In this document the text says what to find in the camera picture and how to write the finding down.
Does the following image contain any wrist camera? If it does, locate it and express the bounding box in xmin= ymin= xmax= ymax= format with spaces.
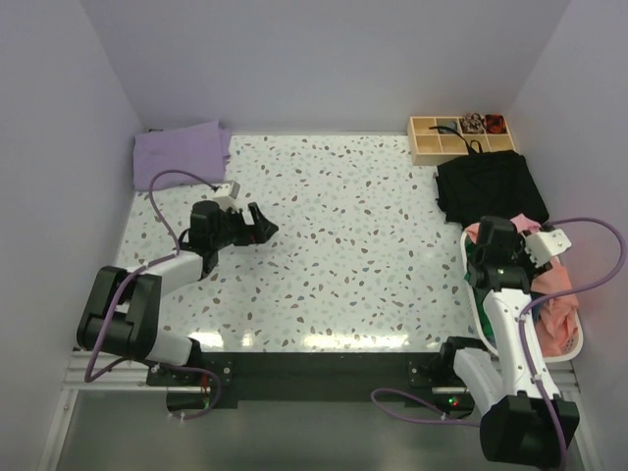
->
xmin=523 ymin=228 xmax=572 ymax=268
xmin=213 ymin=181 xmax=240 ymax=211

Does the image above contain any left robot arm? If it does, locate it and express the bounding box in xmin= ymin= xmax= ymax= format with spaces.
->
xmin=77 ymin=200 xmax=279 ymax=385

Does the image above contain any orange black scrunchie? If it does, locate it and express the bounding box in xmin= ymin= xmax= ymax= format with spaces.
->
xmin=484 ymin=114 xmax=507 ymax=134

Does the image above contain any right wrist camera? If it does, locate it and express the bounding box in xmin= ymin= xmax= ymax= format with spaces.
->
xmin=523 ymin=228 xmax=572 ymax=268

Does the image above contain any pink t-shirt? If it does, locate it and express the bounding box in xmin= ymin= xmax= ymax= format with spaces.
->
xmin=509 ymin=213 xmax=580 ymax=355

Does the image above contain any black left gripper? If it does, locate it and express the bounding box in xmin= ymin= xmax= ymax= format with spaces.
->
xmin=211 ymin=203 xmax=277 ymax=250

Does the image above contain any folded purple t-shirt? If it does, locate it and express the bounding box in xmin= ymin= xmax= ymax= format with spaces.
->
xmin=132 ymin=121 xmax=232 ymax=191

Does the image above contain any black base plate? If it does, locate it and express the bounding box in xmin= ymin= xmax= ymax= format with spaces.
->
xmin=146 ymin=352 xmax=475 ymax=414

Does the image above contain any patterned fabric scrunchie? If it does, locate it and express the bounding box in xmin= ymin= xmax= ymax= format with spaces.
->
xmin=459 ymin=112 xmax=486 ymax=134

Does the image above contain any wooden compartment tray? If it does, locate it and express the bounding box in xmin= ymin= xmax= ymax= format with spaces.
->
xmin=407 ymin=116 xmax=517 ymax=166

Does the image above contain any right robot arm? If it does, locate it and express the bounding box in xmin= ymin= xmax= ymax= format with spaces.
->
xmin=437 ymin=217 xmax=580 ymax=470

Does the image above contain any green garment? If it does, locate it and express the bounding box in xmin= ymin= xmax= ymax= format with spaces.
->
xmin=465 ymin=238 xmax=495 ymax=343

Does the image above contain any black folded garment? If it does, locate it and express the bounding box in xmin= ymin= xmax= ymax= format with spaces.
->
xmin=435 ymin=150 xmax=550 ymax=227

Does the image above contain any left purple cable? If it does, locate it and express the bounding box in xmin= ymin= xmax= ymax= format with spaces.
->
xmin=85 ymin=169 xmax=223 ymax=419

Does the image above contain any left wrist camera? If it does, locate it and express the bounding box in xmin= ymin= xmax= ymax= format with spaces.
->
xmin=213 ymin=181 xmax=240 ymax=211

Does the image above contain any black strap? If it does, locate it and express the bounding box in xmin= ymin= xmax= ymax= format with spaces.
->
xmin=429 ymin=124 xmax=486 ymax=154

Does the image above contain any white perforated laundry basket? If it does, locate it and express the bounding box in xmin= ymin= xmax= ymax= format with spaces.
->
xmin=466 ymin=257 xmax=583 ymax=362

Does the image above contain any aluminium rail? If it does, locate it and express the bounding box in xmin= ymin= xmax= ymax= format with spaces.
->
xmin=61 ymin=348 xmax=154 ymax=392

